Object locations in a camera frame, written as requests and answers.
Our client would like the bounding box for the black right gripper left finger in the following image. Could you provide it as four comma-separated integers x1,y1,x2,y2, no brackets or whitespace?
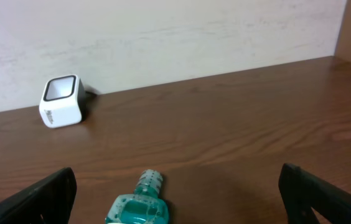
0,167,77,224

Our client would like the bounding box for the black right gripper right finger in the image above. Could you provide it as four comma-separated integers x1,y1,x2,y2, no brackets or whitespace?
278,163,351,224

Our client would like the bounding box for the blue mouthwash bottle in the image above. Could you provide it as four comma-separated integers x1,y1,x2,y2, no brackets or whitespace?
105,169,169,224

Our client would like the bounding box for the white barcode scanner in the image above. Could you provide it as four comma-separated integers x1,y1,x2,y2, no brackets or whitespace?
39,74,86,128

